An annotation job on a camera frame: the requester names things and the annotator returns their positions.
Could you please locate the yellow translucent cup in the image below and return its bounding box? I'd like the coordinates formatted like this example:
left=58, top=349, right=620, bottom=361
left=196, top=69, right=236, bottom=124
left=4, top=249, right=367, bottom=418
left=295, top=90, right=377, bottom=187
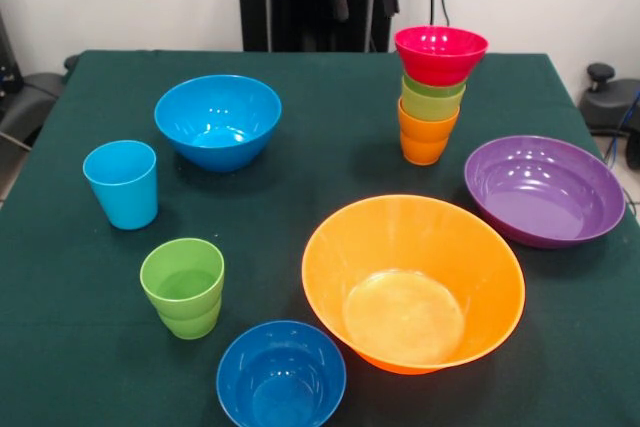
left=399, top=81, right=467, bottom=122

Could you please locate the large orange bowl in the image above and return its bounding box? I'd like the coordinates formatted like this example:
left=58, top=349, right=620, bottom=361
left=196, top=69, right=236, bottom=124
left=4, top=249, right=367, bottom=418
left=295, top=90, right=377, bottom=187
left=301, top=194, right=527, bottom=376

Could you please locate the orange cup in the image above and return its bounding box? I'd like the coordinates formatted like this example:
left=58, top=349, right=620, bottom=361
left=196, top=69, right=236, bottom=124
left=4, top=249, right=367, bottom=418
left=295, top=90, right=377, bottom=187
left=396, top=98, right=461, bottom=145
left=399, top=134, right=450, bottom=167

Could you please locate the purple bowl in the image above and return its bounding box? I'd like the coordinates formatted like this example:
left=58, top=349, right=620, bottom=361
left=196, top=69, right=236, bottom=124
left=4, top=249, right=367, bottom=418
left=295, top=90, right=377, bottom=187
left=463, top=134, right=627, bottom=250

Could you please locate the dark green tablecloth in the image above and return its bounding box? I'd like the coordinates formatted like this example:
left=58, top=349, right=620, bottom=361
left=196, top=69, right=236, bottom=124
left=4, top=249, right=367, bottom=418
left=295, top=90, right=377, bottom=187
left=0, top=49, right=640, bottom=427

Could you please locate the pink-red small bowl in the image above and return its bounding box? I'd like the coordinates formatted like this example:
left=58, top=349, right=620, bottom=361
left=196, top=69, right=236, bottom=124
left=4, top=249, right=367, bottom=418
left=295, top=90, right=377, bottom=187
left=393, top=25, right=490, bottom=88

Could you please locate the light green cup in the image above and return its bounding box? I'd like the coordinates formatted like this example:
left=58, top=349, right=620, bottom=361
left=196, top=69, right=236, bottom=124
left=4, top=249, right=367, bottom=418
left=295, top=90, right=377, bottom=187
left=155, top=296, right=223, bottom=341
left=139, top=238, right=226, bottom=319

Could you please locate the dark blue small bowl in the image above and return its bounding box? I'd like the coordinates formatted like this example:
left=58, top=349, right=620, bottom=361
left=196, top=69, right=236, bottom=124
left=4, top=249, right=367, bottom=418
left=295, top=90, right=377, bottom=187
left=215, top=319, right=348, bottom=427

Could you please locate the light blue bowl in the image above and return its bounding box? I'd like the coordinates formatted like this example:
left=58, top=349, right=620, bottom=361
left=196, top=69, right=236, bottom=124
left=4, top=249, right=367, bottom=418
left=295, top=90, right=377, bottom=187
left=153, top=74, right=283, bottom=174

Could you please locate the light blue cup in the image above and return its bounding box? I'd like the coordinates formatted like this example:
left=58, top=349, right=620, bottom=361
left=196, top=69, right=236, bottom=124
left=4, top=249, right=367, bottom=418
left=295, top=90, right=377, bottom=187
left=82, top=139, right=160, bottom=232

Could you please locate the black pedestal base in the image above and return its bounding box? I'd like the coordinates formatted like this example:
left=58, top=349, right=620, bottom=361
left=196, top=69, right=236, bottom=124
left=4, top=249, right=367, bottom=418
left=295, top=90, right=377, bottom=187
left=578, top=62, right=640, bottom=171
left=0, top=6, right=69, bottom=148

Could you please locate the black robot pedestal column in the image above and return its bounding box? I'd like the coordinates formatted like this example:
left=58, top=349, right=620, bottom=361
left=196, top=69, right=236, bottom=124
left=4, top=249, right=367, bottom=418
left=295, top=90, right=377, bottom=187
left=229, top=0, right=416, bottom=53

